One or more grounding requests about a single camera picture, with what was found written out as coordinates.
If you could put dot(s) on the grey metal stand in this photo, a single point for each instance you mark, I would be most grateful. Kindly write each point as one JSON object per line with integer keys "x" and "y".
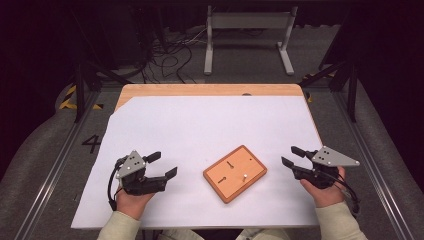
{"x": 248, "y": 21}

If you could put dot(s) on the person's leg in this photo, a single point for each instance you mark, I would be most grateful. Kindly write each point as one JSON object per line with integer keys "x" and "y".
{"x": 185, "y": 235}
{"x": 260, "y": 234}

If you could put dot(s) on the person's left leg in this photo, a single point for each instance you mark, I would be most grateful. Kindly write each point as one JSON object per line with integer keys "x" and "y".
{"x": 185, "y": 235}

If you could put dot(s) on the yellow black hazard tape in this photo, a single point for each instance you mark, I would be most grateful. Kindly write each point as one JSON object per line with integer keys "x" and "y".
{"x": 68, "y": 100}
{"x": 310, "y": 97}

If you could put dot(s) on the dark equipment case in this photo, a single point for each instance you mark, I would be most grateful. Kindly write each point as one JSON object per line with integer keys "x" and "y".
{"x": 126, "y": 36}

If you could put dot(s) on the white paper sheet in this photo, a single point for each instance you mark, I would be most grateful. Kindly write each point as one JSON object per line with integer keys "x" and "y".
{"x": 200, "y": 126}

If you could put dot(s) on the person's left hand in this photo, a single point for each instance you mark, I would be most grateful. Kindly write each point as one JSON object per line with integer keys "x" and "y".
{"x": 133, "y": 203}

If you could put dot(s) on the person's right leg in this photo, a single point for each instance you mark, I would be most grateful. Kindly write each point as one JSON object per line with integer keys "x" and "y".
{"x": 260, "y": 234}

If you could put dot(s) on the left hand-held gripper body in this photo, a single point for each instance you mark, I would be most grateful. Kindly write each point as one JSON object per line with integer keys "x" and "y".
{"x": 133, "y": 165}

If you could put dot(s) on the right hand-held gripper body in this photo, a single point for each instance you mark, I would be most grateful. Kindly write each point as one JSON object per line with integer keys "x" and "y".
{"x": 328, "y": 159}

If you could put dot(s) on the aluminium floor rail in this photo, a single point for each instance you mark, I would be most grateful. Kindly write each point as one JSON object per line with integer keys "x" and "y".
{"x": 370, "y": 166}
{"x": 56, "y": 166}

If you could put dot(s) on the person's right hand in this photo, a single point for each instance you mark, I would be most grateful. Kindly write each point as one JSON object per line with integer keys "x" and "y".
{"x": 325, "y": 196}

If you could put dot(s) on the wooden photo frame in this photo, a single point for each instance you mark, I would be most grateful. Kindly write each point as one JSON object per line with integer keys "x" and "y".
{"x": 235, "y": 175}

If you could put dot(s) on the black metal stand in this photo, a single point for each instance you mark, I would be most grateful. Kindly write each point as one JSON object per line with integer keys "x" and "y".
{"x": 351, "y": 90}
{"x": 79, "y": 90}

